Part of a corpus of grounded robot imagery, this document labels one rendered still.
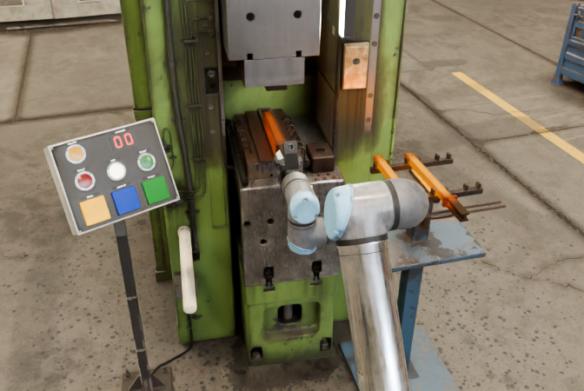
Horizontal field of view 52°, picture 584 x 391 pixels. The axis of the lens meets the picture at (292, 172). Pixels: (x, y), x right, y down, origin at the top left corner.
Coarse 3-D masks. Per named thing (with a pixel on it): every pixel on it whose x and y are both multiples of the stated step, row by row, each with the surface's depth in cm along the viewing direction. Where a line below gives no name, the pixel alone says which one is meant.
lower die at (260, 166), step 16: (256, 112) 248; (272, 112) 247; (240, 128) 238; (256, 128) 235; (288, 128) 235; (256, 144) 224; (272, 144) 222; (256, 160) 215; (272, 160) 214; (256, 176) 216; (272, 176) 217
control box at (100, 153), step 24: (144, 120) 193; (72, 144) 181; (96, 144) 184; (120, 144) 188; (144, 144) 192; (72, 168) 180; (96, 168) 184; (168, 168) 196; (72, 192) 180; (96, 192) 183; (72, 216) 179; (120, 216) 186
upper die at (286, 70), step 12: (240, 60) 204; (252, 60) 194; (264, 60) 195; (276, 60) 195; (288, 60) 196; (300, 60) 197; (240, 72) 208; (252, 72) 196; (264, 72) 197; (276, 72) 198; (288, 72) 198; (300, 72) 199; (252, 84) 198; (264, 84) 199; (276, 84) 200; (288, 84) 201
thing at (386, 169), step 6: (378, 156) 216; (378, 162) 212; (384, 162) 212; (378, 168) 213; (384, 168) 209; (390, 168) 209; (384, 174) 208; (390, 174) 205; (426, 216) 182; (426, 222) 183; (426, 228) 184
